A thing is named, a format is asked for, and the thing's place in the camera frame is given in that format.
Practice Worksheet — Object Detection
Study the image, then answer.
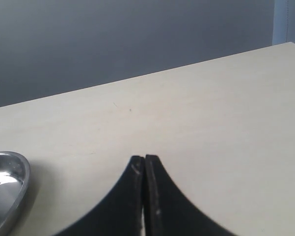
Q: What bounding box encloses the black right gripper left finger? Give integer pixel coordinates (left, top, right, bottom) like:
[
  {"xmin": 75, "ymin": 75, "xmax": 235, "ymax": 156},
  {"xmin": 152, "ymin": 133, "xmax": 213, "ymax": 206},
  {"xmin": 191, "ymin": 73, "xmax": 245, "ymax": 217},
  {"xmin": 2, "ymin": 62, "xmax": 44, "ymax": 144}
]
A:
[{"xmin": 57, "ymin": 156, "xmax": 145, "ymax": 236}]

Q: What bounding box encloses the round stainless steel plate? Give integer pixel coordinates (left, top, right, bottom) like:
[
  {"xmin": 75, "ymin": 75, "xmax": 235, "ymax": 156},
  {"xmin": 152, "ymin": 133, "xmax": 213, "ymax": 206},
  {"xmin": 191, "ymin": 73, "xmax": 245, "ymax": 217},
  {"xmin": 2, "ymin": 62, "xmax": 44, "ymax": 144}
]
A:
[{"xmin": 0, "ymin": 151, "xmax": 31, "ymax": 236}]

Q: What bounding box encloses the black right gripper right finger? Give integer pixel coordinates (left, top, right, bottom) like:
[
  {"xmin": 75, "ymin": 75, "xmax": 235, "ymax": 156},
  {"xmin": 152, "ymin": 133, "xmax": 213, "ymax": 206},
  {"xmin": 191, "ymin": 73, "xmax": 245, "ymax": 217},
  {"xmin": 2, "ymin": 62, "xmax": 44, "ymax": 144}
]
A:
[{"xmin": 145, "ymin": 155, "xmax": 233, "ymax": 236}]

